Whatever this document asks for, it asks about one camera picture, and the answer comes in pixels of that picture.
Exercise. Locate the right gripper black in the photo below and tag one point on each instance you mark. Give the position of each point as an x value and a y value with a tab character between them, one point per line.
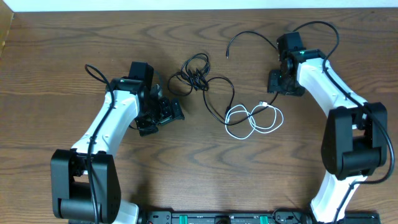
272	84

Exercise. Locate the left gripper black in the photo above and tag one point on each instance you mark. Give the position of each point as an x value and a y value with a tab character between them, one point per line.
168	112

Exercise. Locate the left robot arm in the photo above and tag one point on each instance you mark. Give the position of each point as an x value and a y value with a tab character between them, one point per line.
85	185

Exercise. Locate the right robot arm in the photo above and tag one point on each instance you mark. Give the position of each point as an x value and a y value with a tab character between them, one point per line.
354	142

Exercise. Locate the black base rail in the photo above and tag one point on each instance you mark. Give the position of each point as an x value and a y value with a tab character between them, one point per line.
165	217

